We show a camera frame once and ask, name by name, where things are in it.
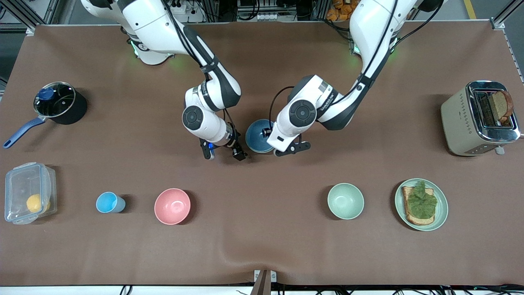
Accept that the blue bowl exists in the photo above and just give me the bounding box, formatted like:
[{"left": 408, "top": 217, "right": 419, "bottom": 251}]
[{"left": 245, "top": 119, "right": 279, "bottom": 154}]

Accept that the pink bowl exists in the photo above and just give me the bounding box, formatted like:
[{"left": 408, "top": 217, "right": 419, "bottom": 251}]
[{"left": 154, "top": 188, "right": 192, "bottom": 225}]

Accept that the brown table cover mat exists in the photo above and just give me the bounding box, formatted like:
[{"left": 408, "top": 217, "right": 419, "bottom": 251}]
[{"left": 0, "top": 21, "right": 524, "bottom": 286}]

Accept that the blue plastic cup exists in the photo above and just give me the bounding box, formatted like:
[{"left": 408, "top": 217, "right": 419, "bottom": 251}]
[{"left": 96, "top": 192, "right": 126, "bottom": 213}]

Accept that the bag of orange buns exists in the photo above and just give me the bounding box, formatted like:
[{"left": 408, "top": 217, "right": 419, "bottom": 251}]
[{"left": 326, "top": 0, "right": 361, "bottom": 22}]

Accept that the white power strip with plugs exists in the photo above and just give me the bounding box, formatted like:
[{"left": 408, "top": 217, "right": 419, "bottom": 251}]
[{"left": 168, "top": 0, "right": 193, "bottom": 15}]

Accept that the toast slice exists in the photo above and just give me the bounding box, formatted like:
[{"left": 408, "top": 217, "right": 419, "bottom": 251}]
[{"left": 401, "top": 186, "right": 435, "bottom": 226}]

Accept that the green lettuce leaf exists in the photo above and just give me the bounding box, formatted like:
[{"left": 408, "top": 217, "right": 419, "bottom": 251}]
[{"left": 406, "top": 181, "right": 438, "bottom": 220}]

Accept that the glass lid with blue knob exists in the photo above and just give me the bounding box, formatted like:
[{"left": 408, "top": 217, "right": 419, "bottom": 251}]
[{"left": 34, "top": 82, "right": 77, "bottom": 118}]

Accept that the pale green plate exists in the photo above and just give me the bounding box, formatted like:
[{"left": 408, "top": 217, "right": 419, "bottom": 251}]
[{"left": 395, "top": 178, "right": 449, "bottom": 231}]

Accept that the cream and chrome toaster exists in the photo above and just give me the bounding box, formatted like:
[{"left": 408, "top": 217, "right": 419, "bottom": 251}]
[{"left": 441, "top": 81, "right": 521, "bottom": 157}]

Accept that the yellow lemon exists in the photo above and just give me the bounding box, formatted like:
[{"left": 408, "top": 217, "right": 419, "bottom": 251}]
[{"left": 26, "top": 194, "right": 51, "bottom": 213}]

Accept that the clear plastic lidded container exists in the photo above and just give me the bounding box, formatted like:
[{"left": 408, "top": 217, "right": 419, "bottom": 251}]
[{"left": 4, "top": 162, "right": 57, "bottom": 225}]

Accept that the brown bread slice in toaster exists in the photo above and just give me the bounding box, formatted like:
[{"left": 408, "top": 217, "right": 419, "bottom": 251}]
[{"left": 489, "top": 90, "right": 514, "bottom": 123}]

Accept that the metal bracket with wooden post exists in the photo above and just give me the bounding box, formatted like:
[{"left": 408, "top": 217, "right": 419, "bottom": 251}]
[{"left": 251, "top": 269, "right": 277, "bottom": 295}]

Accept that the black pot with blue handle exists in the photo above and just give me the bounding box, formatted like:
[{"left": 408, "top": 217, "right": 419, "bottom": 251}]
[{"left": 3, "top": 81, "right": 88, "bottom": 149}]

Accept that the aluminium frame rail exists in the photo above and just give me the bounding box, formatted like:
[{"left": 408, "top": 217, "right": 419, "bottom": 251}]
[
  {"left": 491, "top": 0, "right": 524, "bottom": 30},
  {"left": 0, "top": 0, "right": 62, "bottom": 33}
]

